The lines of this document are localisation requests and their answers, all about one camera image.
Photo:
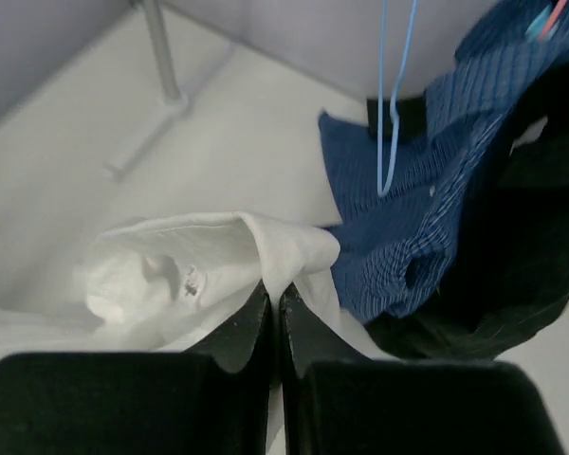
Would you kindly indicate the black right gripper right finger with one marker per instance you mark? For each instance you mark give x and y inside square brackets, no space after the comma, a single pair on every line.
[339,401]

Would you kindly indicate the blue checked shirt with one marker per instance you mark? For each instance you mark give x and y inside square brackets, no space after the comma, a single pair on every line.
[401,217]

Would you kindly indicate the pink hanger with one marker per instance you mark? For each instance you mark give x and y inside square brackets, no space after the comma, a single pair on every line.
[548,20]

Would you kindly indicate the white shirt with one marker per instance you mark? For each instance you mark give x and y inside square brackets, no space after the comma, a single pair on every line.
[163,285]

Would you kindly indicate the light blue hanger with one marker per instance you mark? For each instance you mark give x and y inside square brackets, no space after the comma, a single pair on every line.
[393,95]

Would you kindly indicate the white clothes rack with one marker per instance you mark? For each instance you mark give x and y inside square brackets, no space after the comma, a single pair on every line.
[202,117]

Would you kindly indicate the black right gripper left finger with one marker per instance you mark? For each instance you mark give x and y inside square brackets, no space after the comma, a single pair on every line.
[209,399]

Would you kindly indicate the black shirt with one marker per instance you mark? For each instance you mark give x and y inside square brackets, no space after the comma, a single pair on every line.
[510,278]

